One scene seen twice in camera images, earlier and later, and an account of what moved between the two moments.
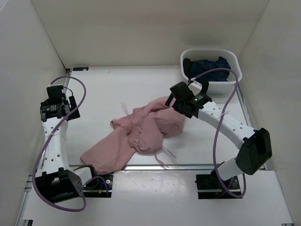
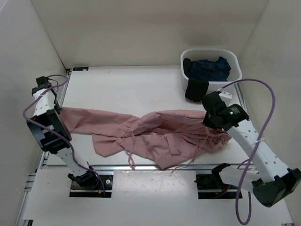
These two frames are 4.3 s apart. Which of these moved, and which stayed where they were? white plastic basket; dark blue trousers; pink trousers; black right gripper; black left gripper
Moved: black right gripper; pink trousers; black left gripper
Stayed: white plastic basket; dark blue trousers
